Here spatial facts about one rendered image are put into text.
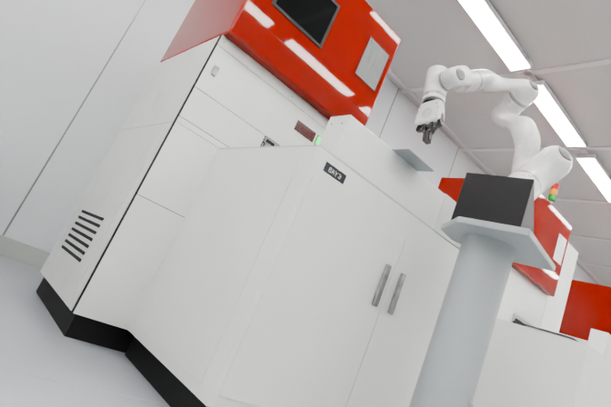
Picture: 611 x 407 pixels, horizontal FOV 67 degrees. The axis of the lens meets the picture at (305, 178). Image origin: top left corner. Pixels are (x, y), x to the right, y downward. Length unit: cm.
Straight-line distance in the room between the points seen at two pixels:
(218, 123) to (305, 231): 72
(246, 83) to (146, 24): 160
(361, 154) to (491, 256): 50
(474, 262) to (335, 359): 51
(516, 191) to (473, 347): 49
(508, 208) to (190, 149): 113
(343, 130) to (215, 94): 65
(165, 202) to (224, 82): 52
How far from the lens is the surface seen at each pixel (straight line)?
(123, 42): 334
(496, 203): 157
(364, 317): 152
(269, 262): 125
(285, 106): 202
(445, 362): 147
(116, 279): 175
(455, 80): 181
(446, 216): 178
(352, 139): 140
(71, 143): 318
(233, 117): 188
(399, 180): 156
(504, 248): 153
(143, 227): 174
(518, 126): 206
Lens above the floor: 38
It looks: 15 degrees up
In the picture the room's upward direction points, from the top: 23 degrees clockwise
